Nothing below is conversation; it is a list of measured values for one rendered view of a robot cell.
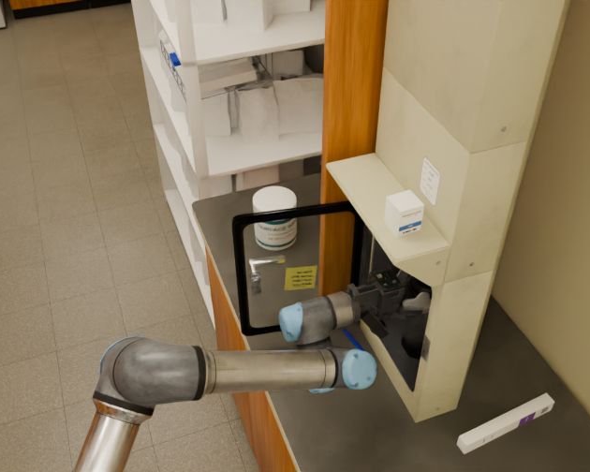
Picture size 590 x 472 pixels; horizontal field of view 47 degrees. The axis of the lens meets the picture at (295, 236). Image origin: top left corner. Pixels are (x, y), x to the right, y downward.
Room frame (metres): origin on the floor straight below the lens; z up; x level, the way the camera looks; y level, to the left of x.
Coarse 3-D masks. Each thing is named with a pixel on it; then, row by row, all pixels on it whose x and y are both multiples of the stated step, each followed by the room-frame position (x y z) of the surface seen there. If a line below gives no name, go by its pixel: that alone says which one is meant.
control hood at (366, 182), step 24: (336, 168) 1.14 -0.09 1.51; (360, 168) 1.13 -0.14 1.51; (384, 168) 1.13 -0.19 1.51; (360, 192) 1.05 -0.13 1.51; (384, 192) 1.05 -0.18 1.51; (384, 240) 0.91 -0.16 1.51; (408, 240) 0.91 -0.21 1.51; (432, 240) 0.91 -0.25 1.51; (408, 264) 0.86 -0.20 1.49; (432, 264) 0.88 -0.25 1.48
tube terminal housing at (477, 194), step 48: (384, 96) 1.18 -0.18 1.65; (384, 144) 1.16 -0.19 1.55; (432, 144) 1.00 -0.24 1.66; (528, 144) 1.00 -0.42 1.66; (480, 192) 0.91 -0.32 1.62; (480, 240) 0.92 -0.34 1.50; (432, 288) 0.92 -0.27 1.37; (480, 288) 0.93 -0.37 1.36; (432, 336) 0.90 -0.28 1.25; (432, 384) 0.90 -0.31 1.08
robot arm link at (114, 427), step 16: (112, 352) 0.79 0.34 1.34; (112, 368) 0.74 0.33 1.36; (112, 384) 0.73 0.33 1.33; (96, 400) 0.71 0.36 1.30; (112, 400) 0.71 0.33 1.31; (128, 400) 0.70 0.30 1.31; (96, 416) 0.70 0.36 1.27; (112, 416) 0.69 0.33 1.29; (128, 416) 0.69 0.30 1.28; (144, 416) 0.70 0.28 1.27; (96, 432) 0.67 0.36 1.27; (112, 432) 0.67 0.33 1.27; (128, 432) 0.68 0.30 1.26; (96, 448) 0.65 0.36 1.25; (112, 448) 0.65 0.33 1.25; (128, 448) 0.66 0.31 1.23; (80, 464) 0.63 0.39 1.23; (96, 464) 0.62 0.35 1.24; (112, 464) 0.63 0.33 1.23
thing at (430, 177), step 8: (424, 160) 1.01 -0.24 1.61; (424, 168) 1.01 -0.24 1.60; (432, 168) 0.99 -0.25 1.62; (424, 176) 1.00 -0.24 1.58; (432, 176) 0.98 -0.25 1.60; (424, 184) 1.00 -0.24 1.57; (432, 184) 0.98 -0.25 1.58; (424, 192) 1.00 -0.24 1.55; (432, 192) 0.97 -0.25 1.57; (432, 200) 0.97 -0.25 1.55
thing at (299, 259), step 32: (256, 224) 1.13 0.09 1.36; (288, 224) 1.14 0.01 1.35; (320, 224) 1.16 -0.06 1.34; (352, 224) 1.17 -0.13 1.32; (256, 256) 1.13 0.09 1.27; (288, 256) 1.14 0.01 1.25; (320, 256) 1.16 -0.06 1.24; (288, 288) 1.14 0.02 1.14; (320, 288) 1.16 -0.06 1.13; (256, 320) 1.13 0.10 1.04
